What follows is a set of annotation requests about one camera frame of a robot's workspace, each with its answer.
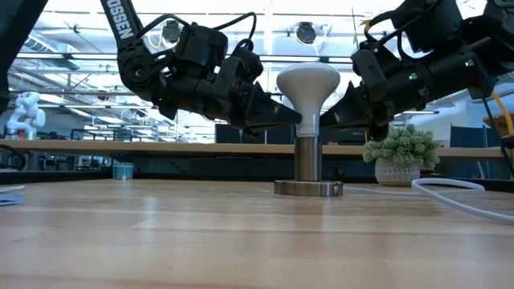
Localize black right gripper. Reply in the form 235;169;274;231
319;48;405;142

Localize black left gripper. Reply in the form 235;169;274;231
158;55;304;135

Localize white lightbulb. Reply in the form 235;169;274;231
275;62;342;139

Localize brushed metal lamp base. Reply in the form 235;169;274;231
274;135;345;198

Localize black cabinet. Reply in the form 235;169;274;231
330;127;378;145

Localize black partition panels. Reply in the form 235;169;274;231
214;122;366;145

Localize green potted plant white pot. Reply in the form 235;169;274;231
362;123;443;188

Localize black ceiling spotlight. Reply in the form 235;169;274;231
294;21;318;46
161;19;184;45

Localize long wooden bench top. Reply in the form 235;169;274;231
0;139;505;159

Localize blue partition panel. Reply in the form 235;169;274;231
449;124;489;149

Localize cardboard box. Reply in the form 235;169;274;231
483;112;514;138

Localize white robot figure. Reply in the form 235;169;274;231
4;91;47;141

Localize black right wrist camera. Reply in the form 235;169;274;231
350;48;390;104

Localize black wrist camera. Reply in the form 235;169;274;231
350;48;390;104
228;47;265;86

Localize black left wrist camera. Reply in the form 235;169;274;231
228;47;265;86

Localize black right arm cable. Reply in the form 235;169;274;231
362;0;441;62

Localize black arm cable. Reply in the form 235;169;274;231
362;0;441;62
136;10;259;55

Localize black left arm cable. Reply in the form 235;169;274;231
136;10;259;55

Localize white lamp power cord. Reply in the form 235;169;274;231
343;177;514;226

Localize black thin hanging cable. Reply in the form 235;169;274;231
480;96;514;178

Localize yellow hanging cable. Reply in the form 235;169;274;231
491;91;514;138

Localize black cable loop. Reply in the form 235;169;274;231
0;144;28;173

